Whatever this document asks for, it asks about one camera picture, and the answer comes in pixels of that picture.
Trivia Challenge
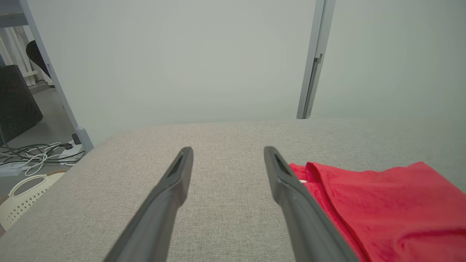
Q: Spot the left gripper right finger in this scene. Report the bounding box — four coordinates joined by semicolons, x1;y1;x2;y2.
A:
264;146;362;262

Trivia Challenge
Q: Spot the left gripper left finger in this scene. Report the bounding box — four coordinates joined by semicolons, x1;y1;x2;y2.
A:
103;146;194;262

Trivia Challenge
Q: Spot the red shirt with white sleeve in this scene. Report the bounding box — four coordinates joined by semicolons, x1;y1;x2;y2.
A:
289;161;466;262

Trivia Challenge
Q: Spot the grey fabric sofa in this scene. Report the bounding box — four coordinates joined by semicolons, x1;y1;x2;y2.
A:
0;117;466;262

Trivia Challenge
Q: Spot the white power strip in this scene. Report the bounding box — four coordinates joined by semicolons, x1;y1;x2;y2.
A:
58;140;86;165

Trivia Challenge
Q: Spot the cream perforated laundry basket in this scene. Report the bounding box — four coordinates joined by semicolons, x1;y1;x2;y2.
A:
0;170;67;232

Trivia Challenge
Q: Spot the dark speckled fabric box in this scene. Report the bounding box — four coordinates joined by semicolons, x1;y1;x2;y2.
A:
0;64;44;147

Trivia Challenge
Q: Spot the black chair back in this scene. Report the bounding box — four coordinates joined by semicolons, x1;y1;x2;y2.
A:
26;40;52;79

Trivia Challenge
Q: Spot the white slatted rack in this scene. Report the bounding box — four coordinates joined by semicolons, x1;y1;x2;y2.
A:
0;26;41;88

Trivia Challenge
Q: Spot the white floor cable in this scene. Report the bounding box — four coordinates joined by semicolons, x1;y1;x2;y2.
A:
0;144;70;176

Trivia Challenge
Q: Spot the black floor cable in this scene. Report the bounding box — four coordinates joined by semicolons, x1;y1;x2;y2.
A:
0;143;86;166

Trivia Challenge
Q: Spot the grey partition joint post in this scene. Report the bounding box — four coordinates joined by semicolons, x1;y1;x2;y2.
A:
296;0;336;120

